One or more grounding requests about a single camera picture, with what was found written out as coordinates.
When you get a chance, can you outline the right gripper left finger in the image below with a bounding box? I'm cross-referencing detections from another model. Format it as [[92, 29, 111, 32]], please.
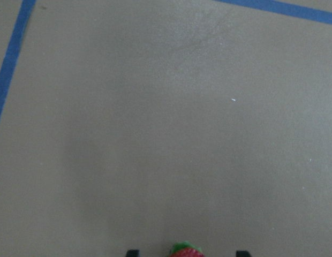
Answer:
[[126, 250, 140, 257]]

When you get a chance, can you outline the red strawberry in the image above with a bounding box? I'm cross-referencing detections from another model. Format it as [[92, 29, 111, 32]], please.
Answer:
[[169, 241, 205, 257]]

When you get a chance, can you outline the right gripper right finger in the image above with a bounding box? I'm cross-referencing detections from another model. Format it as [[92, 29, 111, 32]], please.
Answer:
[[236, 250, 251, 257]]

